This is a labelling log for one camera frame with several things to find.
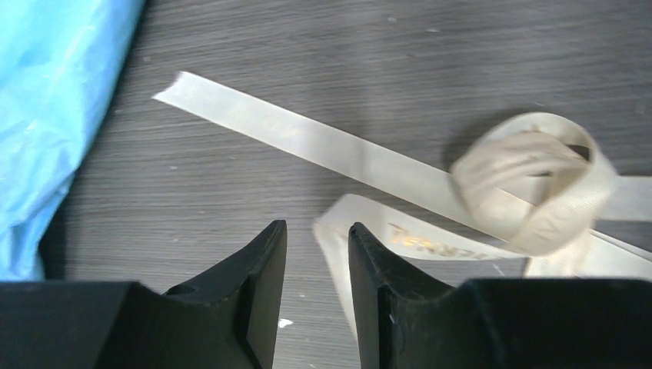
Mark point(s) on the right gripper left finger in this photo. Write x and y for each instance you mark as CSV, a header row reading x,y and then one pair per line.
x,y
225,317

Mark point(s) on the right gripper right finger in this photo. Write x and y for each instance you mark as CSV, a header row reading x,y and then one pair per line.
x,y
405,318

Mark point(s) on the cream ribbon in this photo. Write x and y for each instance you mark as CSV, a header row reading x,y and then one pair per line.
x,y
537,181

